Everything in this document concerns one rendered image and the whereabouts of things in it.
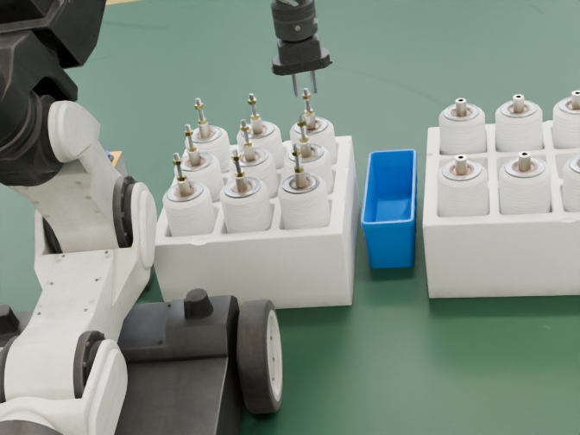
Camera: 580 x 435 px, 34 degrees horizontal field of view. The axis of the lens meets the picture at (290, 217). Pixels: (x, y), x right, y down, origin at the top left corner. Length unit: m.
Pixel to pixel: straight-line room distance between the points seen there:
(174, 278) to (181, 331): 0.34
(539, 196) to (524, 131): 0.23
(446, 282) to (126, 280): 0.66
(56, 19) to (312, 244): 0.72
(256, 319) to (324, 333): 0.28
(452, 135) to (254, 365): 0.71
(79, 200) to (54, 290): 0.15
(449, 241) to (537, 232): 0.16
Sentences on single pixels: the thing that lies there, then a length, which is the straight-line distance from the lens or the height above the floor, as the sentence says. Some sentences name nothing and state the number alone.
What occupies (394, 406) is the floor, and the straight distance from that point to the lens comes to 1.73.
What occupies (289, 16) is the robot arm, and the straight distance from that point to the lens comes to 1.93.
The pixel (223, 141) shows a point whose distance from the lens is 2.11.
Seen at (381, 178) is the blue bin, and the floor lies 0.05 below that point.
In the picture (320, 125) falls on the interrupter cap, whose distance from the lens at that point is 2.08.
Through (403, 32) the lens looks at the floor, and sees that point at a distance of 3.13.
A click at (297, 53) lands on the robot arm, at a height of 0.43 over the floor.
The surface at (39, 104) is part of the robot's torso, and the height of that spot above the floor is 0.68.
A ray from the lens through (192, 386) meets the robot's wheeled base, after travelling 1.59.
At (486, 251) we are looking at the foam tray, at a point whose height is 0.11.
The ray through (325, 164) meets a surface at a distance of 1.96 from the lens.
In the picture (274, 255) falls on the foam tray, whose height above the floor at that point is 0.14.
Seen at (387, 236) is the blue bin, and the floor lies 0.08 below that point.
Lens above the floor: 1.22
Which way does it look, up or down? 33 degrees down
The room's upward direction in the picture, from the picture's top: 10 degrees counter-clockwise
